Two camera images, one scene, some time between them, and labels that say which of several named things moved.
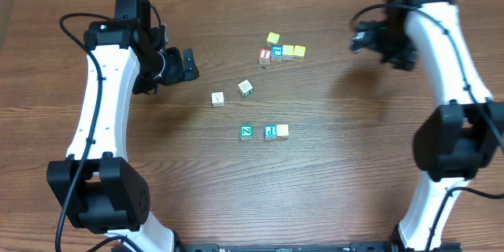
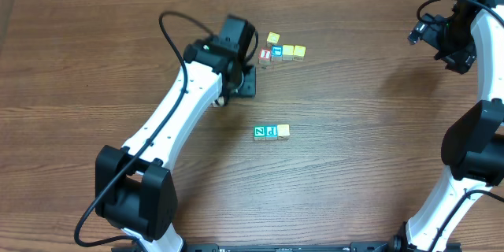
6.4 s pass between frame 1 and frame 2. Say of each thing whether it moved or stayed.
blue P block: stayed
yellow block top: stayed
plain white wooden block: stayed
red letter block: stayed
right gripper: moved
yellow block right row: stayed
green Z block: moved
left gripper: moved
